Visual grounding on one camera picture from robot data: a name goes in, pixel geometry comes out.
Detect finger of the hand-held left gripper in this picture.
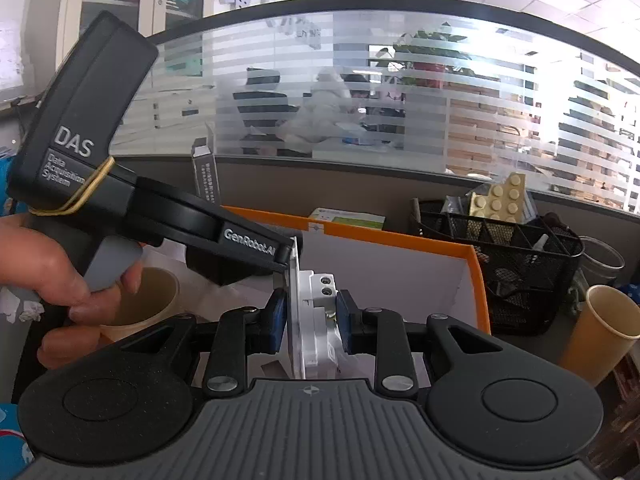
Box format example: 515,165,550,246
187,247,275,287

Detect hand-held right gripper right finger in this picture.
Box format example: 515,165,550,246
335,289,507,397

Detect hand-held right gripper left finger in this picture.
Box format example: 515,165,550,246
120,291,289,399

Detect white wall socket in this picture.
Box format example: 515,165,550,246
283,236,357,381

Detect orange and white box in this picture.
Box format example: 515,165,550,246
192,205,493,396

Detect person's left hand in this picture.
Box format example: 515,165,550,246
0,211,144,372

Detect brown paper bowl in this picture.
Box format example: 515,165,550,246
98,266,181,345

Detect small grey carton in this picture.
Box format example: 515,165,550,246
189,122,222,207

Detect green and white small box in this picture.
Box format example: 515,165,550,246
306,207,387,232

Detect black mesh desk organizer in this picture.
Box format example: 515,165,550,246
409,198,585,337

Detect yellow building block plates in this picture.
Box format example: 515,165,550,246
469,172,537,225

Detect frosted striped glass partition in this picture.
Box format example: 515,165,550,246
107,0,640,218

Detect brown paper cup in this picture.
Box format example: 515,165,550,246
558,284,640,388

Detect green potted plant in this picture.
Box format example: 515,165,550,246
375,22,476,77

